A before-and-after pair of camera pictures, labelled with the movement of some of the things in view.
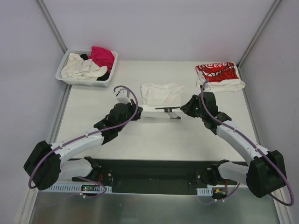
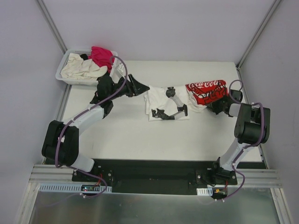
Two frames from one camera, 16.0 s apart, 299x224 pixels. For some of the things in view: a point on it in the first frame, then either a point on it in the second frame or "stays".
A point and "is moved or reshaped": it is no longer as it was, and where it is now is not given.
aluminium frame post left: [45, 14] stays
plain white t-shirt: [160, 95] is moved or reshaped
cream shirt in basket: [77, 68] stays
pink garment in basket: [103, 57] stays
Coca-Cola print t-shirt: [222, 77] is moved or reshaped
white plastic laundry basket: [102, 83] stays
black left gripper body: [137, 111] -> [131, 85]
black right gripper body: [188, 108] -> [215, 106]
